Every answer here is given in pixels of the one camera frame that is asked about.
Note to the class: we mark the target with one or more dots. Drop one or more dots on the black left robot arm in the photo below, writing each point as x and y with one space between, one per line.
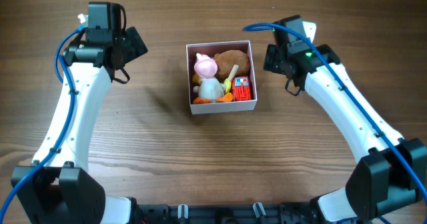
57 187

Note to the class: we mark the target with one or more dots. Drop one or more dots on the yellow toy rattle drum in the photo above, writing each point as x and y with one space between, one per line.
230 77

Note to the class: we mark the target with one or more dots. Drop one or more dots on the red toy fire truck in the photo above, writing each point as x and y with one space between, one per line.
241 88

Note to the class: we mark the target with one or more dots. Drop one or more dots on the brown plush capybara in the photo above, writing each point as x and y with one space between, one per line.
228 59

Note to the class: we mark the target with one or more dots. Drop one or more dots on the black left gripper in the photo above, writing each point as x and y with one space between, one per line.
135 45

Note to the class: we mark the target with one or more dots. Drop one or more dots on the white box pink interior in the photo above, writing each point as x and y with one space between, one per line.
211 49

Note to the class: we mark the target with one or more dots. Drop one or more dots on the pink hat duck toy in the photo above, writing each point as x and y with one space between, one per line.
205 66

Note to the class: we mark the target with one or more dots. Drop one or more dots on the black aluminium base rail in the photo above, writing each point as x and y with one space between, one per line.
283 213

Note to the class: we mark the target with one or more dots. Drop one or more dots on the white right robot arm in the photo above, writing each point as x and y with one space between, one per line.
390 170

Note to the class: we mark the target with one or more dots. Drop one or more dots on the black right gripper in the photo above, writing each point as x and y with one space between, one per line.
271 60

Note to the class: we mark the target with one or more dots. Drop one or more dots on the white plush duck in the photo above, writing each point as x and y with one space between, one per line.
210 90

